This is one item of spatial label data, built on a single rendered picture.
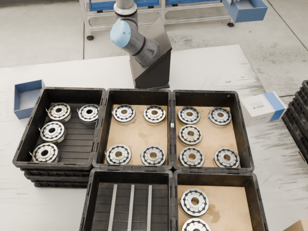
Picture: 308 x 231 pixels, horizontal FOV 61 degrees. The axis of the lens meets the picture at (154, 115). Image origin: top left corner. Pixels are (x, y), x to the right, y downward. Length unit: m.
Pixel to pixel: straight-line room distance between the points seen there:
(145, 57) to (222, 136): 0.55
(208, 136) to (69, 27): 2.54
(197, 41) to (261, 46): 0.70
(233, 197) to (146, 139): 0.42
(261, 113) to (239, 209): 0.53
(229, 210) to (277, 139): 0.53
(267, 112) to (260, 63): 1.58
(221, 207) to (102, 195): 0.45
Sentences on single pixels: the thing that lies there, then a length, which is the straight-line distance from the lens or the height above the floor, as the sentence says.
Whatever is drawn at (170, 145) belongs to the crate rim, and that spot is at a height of 0.93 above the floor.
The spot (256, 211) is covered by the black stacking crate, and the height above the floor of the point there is 0.90.
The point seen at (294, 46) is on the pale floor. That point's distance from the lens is 3.34.
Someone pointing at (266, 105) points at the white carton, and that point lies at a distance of 1.43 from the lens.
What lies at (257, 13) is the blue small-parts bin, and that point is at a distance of 1.43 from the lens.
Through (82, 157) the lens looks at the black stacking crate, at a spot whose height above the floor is 0.83.
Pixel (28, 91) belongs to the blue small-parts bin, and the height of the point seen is 0.70.
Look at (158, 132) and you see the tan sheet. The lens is 1.16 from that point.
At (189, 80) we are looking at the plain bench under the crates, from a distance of 1.57.
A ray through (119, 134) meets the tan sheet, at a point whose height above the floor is 0.83.
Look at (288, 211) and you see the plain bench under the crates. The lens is 1.28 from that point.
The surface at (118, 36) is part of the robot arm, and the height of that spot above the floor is 1.05.
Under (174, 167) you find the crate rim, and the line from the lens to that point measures 0.97.
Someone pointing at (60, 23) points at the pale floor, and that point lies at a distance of 3.50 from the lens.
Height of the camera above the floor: 1.80
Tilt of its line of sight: 53 degrees down
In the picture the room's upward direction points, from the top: straight up
